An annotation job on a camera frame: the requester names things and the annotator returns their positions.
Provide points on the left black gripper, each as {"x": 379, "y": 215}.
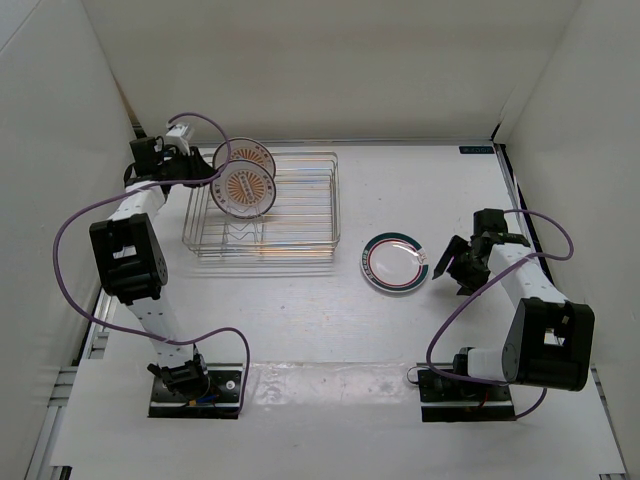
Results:
{"x": 198, "y": 166}

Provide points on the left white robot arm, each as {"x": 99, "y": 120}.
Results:
{"x": 133, "y": 269}

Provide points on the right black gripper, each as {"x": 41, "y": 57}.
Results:
{"x": 456, "y": 248}

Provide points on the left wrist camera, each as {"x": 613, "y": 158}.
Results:
{"x": 150, "y": 152}

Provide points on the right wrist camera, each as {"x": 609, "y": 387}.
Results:
{"x": 490, "y": 228}

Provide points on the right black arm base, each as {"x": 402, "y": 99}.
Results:
{"x": 444, "y": 400}

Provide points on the green rimmed white plate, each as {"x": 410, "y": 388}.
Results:
{"x": 394, "y": 263}

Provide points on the wire dish rack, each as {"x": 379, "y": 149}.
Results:
{"x": 303, "y": 222}

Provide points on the orange sunburst plate front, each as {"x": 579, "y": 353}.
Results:
{"x": 244, "y": 190}

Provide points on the orange sunburst plate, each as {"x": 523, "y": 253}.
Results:
{"x": 243, "y": 148}
{"x": 244, "y": 190}

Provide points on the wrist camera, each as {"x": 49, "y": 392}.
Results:
{"x": 490, "y": 228}
{"x": 150, "y": 152}

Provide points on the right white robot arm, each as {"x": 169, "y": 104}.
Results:
{"x": 550, "y": 338}

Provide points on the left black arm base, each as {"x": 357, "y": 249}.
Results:
{"x": 217, "y": 397}

